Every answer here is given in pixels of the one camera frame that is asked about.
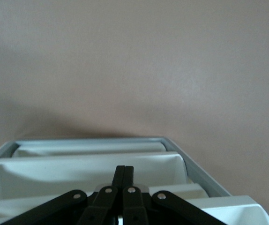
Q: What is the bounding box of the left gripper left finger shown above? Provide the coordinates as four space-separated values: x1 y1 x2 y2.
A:
0 165 126 225

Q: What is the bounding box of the white drawer cabinet housing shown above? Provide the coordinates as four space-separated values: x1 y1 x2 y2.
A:
0 136 234 204

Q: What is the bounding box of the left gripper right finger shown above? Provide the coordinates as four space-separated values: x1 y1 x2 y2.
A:
122 165 221 225

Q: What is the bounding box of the brown table mat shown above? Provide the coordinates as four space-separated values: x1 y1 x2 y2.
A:
0 0 269 202

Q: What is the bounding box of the white plastic drawer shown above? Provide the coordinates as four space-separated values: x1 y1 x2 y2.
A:
12 142 167 158
0 151 187 202

